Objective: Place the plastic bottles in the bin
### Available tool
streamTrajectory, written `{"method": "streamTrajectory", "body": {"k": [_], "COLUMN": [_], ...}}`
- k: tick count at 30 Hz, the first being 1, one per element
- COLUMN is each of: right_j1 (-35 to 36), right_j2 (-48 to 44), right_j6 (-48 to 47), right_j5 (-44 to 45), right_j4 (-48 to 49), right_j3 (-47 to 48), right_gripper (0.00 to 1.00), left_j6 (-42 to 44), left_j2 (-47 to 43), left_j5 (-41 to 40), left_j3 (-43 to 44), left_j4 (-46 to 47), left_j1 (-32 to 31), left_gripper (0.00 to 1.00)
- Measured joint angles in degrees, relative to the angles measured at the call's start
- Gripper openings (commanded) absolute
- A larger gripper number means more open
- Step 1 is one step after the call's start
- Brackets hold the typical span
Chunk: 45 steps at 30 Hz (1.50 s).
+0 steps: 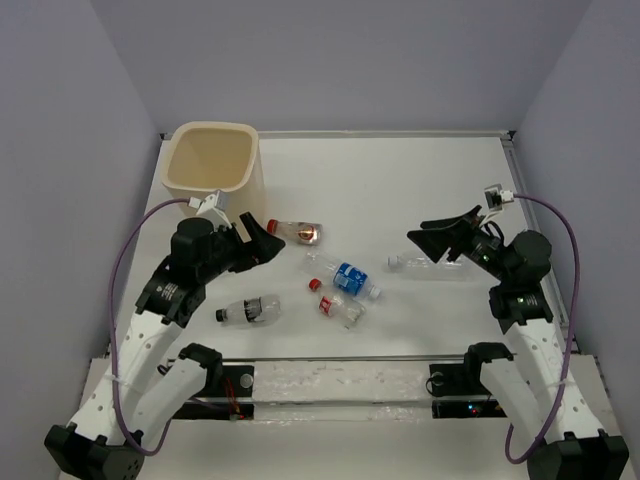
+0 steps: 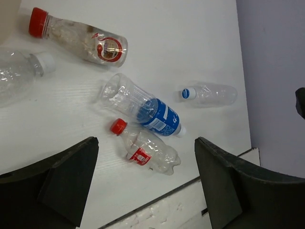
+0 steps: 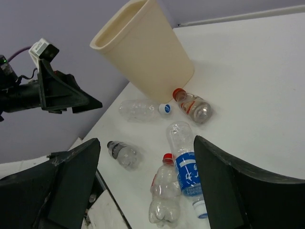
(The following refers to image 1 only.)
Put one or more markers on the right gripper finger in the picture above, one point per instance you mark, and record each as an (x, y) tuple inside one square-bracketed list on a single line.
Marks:
[(471, 217), (436, 244)]

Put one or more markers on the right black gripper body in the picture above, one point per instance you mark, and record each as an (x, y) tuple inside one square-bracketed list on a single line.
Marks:
[(477, 243)]

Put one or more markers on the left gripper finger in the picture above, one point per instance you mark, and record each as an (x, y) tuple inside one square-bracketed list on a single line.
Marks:
[(264, 247), (250, 229)]

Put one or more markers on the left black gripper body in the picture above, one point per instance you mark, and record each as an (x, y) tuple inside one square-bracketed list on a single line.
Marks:
[(230, 252)]

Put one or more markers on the white cap clear bottle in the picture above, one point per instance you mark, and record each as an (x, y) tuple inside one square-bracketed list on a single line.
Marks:
[(415, 265)]

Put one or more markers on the black cap clear bottle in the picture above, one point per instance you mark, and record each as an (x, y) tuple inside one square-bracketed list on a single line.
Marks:
[(255, 311)]

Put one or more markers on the blue label clear bottle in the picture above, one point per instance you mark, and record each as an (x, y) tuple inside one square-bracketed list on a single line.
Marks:
[(344, 276)]

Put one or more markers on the red cap crushed bottle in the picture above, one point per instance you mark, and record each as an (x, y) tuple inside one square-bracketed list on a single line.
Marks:
[(332, 303)]

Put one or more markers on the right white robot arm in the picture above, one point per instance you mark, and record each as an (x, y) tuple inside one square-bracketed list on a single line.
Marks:
[(529, 373)]

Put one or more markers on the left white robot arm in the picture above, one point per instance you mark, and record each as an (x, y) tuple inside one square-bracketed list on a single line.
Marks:
[(126, 418)]

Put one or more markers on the cream plastic bin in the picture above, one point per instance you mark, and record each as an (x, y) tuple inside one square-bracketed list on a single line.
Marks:
[(205, 156)]

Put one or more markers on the red cap brown label bottle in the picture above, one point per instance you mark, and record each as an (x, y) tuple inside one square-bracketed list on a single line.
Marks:
[(303, 233)]

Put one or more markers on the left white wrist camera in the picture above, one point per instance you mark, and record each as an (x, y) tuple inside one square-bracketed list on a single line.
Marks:
[(212, 208)]

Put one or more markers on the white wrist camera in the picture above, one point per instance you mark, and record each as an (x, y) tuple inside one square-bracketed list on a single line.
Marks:
[(212, 208), (497, 198)]

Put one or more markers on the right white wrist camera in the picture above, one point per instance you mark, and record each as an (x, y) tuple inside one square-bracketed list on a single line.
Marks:
[(497, 198)]

